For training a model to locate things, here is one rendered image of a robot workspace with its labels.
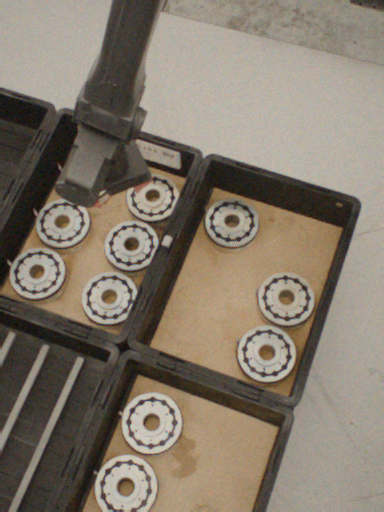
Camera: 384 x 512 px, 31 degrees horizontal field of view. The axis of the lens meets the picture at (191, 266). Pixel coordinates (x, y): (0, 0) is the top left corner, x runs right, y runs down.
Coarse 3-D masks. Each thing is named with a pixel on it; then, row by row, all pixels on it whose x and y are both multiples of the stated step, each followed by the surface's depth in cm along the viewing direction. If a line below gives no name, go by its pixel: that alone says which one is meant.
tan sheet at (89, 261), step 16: (176, 176) 137; (96, 208) 135; (112, 208) 135; (64, 224) 134; (96, 224) 134; (112, 224) 134; (32, 240) 133; (96, 240) 132; (64, 256) 131; (80, 256) 131; (96, 256) 131; (80, 272) 130; (96, 272) 130; (80, 288) 129; (48, 304) 128; (64, 304) 128; (80, 304) 128; (80, 320) 126
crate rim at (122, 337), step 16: (64, 112) 132; (48, 128) 131; (48, 144) 130; (160, 144) 129; (176, 144) 129; (32, 160) 128; (192, 176) 126; (16, 192) 126; (176, 208) 123; (0, 224) 123; (160, 240) 121; (160, 256) 120; (144, 288) 118; (16, 304) 117; (64, 320) 116; (128, 320) 116; (96, 336) 115; (112, 336) 115
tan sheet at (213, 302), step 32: (224, 192) 136; (288, 224) 133; (320, 224) 133; (192, 256) 131; (224, 256) 131; (256, 256) 130; (288, 256) 130; (320, 256) 130; (192, 288) 128; (224, 288) 128; (320, 288) 128; (192, 320) 126; (224, 320) 126; (256, 320) 126; (192, 352) 124; (224, 352) 123; (288, 384) 121
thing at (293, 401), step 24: (240, 168) 126; (192, 192) 125; (312, 192) 125; (336, 192) 124; (336, 264) 119; (144, 312) 117; (312, 336) 114; (168, 360) 113; (312, 360) 112; (240, 384) 111
